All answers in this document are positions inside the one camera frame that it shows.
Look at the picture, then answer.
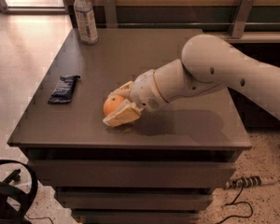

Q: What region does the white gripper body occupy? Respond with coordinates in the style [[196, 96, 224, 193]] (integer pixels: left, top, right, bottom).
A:
[[130, 69, 167, 112]]

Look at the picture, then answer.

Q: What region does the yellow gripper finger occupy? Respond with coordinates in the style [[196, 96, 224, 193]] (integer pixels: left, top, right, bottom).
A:
[[109, 81, 133, 99], [103, 99, 143, 127]]

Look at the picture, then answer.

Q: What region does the orange fruit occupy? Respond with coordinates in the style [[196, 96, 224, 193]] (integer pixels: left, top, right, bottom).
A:
[[103, 94, 125, 116]]

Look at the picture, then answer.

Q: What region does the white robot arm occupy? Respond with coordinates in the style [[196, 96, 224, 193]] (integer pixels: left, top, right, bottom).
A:
[[103, 35, 280, 127]]

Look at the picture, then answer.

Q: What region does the clear plastic water bottle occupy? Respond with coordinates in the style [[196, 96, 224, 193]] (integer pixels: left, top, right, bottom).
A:
[[74, 0, 98, 45]]

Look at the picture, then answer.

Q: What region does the top grey drawer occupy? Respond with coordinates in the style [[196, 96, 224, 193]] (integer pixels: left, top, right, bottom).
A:
[[29, 160, 235, 189]]

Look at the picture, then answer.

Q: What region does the grey drawer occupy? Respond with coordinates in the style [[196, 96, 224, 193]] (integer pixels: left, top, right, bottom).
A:
[[29, 160, 235, 189], [72, 210, 199, 224], [56, 188, 212, 212]]

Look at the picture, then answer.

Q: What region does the dark blue snack wrapper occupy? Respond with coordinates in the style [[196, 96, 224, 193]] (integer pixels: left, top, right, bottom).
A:
[[48, 75, 80, 105]]

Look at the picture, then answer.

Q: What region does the grey drawer cabinet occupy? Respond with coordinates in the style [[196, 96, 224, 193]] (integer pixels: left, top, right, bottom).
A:
[[9, 29, 250, 224]]

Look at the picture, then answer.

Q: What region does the middle grey drawer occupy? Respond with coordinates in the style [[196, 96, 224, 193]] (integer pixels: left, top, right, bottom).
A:
[[56, 188, 212, 212]]

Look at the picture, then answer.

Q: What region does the bottom grey drawer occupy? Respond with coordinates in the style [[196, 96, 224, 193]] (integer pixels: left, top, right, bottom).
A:
[[72, 210, 199, 224]]

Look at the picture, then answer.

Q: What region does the white power strip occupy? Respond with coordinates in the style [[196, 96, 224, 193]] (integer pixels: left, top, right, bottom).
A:
[[225, 175, 278, 189]]

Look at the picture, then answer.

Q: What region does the left metal bracket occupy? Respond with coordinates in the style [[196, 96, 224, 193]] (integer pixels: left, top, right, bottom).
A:
[[104, 0, 118, 28]]

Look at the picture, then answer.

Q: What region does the metal bracket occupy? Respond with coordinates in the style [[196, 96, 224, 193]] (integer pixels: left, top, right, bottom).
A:
[[104, 0, 118, 28], [229, 0, 255, 39]]

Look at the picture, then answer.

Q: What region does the wooden wall shelf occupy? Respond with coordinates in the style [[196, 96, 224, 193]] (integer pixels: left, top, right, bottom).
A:
[[210, 32, 280, 44]]

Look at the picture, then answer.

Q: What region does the black power cable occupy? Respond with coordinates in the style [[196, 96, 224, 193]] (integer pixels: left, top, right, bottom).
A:
[[214, 184, 255, 224]]

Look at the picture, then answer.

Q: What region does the right metal bracket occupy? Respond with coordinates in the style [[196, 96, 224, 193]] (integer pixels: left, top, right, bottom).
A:
[[229, 0, 255, 39]]

